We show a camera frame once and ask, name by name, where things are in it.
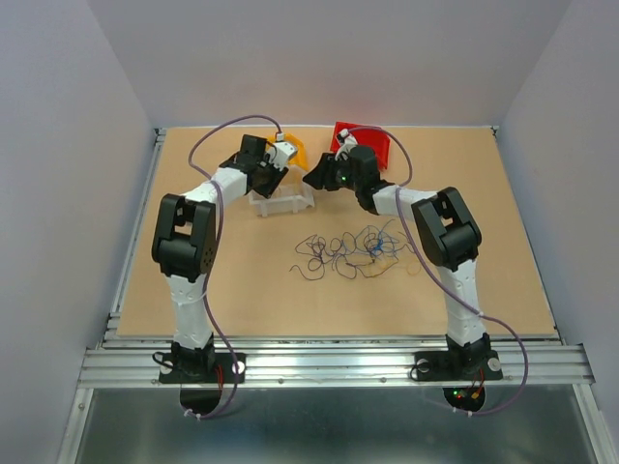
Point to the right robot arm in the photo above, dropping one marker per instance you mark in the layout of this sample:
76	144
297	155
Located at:
450	240

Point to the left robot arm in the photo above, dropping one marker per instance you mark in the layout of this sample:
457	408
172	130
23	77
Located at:
185	246

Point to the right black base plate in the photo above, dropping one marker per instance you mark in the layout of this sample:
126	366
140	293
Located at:
453	366

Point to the yellow plastic bin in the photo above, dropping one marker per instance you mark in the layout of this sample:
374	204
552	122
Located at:
301	159

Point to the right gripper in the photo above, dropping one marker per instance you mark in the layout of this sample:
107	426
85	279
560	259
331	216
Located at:
322	174

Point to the aluminium mounting rail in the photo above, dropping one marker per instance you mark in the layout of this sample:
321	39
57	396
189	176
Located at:
122	363

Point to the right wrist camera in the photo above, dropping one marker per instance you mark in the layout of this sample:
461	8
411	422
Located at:
347	141

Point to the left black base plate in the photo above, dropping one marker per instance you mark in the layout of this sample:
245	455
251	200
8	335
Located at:
224	370

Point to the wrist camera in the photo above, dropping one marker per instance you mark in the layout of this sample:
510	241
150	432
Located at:
281	151
347	141

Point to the red plastic bin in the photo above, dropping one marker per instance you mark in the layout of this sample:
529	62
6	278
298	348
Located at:
377	140

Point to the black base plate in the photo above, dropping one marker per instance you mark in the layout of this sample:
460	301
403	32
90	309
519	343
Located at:
453	366
224	370

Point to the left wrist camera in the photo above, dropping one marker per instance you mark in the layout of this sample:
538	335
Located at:
281	151

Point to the left aluminium side rail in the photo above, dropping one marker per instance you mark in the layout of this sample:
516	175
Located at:
119	295

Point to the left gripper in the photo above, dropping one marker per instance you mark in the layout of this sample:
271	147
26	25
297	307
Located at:
278	176

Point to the white plastic bin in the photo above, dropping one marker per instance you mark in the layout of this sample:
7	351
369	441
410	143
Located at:
292	196

